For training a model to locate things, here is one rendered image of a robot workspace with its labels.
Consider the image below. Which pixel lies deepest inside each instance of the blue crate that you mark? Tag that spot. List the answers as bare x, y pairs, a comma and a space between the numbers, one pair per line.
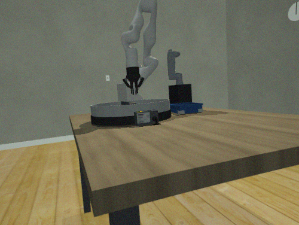
186, 107

